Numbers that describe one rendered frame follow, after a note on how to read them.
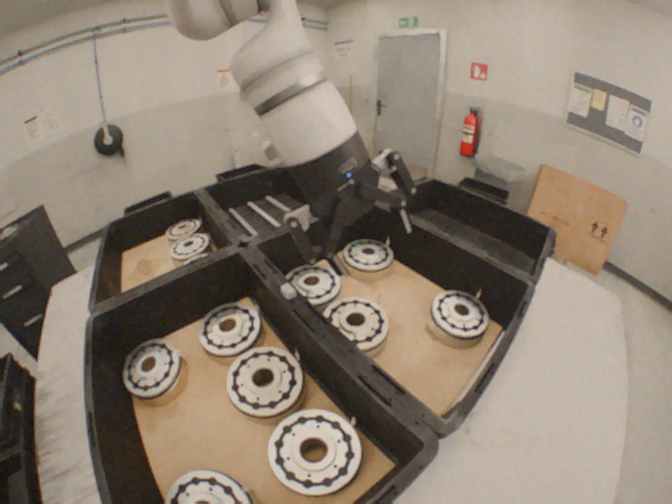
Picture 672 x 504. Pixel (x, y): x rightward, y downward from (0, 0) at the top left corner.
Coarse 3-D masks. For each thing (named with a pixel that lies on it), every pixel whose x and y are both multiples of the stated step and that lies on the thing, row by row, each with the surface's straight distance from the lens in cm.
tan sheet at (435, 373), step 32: (352, 288) 48; (384, 288) 48; (416, 288) 50; (416, 320) 44; (384, 352) 39; (416, 352) 40; (448, 352) 42; (480, 352) 44; (416, 384) 38; (448, 384) 39
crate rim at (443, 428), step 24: (264, 240) 44; (264, 264) 38; (528, 288) 44; (312, 312) 30; (336, 336) 28; (504, 336) 34; (360, 360) 26; (384, 384) 25; (480, 384) 30; (408, 408) 25; (456, 408) 26
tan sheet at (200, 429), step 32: (192, 352) 44; (288, 352) 39; (192, 384) 41; (224, 384) 39; (160, 416) 41; (192, 416) 39; (224, 416) 37; (160, 448) 40; (192, 448) 38; (224, 448) 36; (256, 448) 35; (320, 448) 33; (160, 480) 39; (256, 480) 34; (352, 480) 33
